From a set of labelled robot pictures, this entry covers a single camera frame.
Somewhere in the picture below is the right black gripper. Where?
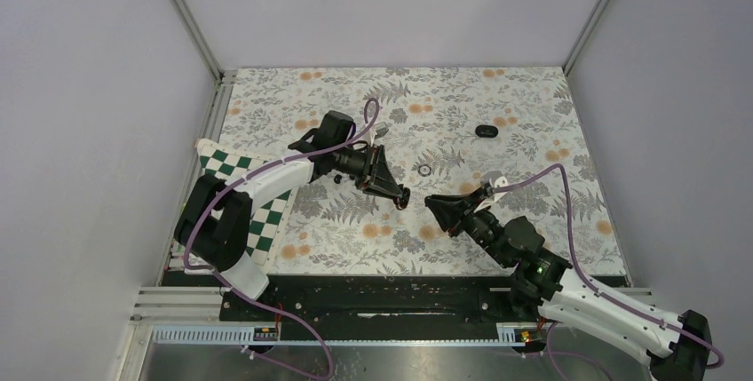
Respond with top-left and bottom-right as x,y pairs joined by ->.
424,187 -> 512,267

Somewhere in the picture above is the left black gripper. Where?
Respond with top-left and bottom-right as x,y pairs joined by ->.
334,144 -> 402,201

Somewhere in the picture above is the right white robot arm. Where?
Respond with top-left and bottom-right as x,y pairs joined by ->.
424,187 -> 711,380

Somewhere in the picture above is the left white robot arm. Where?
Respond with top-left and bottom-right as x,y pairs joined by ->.
173,110 -> 410,320

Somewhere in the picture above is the small black oval object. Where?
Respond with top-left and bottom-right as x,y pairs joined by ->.
474,124 -> 499,138

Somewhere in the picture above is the floral patterned table mat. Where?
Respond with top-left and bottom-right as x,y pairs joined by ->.
215,67 -> 627,277

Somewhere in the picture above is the green white checkered mat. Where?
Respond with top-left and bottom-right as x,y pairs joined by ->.
195,139 -> 293,266

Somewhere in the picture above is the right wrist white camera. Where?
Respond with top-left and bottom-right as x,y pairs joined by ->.
475,171 -> 509,212

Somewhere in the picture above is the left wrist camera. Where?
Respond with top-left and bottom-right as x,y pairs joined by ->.
372,122 -> 390,139

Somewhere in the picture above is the perforated metal rail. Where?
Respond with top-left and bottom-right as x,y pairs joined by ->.
151,321 -> 531,349

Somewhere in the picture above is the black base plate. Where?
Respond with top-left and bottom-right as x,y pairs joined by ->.
219,274 -> 547,343

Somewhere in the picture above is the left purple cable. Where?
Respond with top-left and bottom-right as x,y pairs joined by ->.
182,98 -> 381,381

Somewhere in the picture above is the purple cable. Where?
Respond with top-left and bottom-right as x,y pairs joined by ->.
487,163 -> 725,381
182,98 -> 381,381

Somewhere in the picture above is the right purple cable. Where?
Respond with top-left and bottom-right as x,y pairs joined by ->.
487,163 -> 725,381

